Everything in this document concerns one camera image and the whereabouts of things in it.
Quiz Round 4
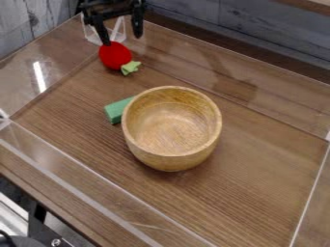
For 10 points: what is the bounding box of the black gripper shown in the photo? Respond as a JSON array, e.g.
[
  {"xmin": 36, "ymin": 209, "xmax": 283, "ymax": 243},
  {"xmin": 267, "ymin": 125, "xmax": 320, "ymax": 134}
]
[{"xmin": 79, "ymin": 0, "xmax": 145, "ymax": 46}]

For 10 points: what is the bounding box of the red plush strawberry toy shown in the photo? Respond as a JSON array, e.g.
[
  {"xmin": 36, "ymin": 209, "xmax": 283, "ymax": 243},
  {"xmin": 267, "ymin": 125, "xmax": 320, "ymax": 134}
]
[{"xmin": 97, "ymin": 41, "xmax": 141, "ymax": 75}]

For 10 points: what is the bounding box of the green foam block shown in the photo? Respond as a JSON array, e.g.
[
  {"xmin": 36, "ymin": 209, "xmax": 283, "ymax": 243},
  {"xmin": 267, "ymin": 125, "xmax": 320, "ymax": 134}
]
[{"xmin": 104, "ymin": 96, "xmax": 132, "ymax": 124}]

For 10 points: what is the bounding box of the wooden bowl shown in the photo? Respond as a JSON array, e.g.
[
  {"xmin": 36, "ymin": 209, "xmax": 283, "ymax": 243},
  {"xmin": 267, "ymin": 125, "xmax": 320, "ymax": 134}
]
[{"xmin": 121, "ymin": 86, "xmax": 222, "ymax": 172}]

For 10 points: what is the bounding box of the black metal table leg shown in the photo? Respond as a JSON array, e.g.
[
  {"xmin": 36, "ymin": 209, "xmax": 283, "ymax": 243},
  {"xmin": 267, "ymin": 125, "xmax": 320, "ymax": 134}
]
[{"xmin": 26, "ymin": 204, "xmax": 75, "ymax": 247}]

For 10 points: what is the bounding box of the clear acrylic corner bracket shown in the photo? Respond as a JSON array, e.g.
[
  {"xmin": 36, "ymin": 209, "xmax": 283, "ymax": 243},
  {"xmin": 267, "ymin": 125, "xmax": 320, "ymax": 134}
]
[{"xmin": 80, "ymin": 14, "xmax": 127, "ymax": 45}]

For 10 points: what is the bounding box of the clear acrylic tray wall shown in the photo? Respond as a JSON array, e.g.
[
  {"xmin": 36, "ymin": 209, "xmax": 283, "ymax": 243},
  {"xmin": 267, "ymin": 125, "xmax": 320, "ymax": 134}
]
[{"xmin": 0, "ymin": 18, "xmax": 330, "ymax": 247}]

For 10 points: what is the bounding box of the black cable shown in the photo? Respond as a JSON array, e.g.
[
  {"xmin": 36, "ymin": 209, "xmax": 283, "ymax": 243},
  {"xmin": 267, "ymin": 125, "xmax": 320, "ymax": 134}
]
[{"xmin": 0, "ymin": 230, "xmax": 17, "ymax": 247}]

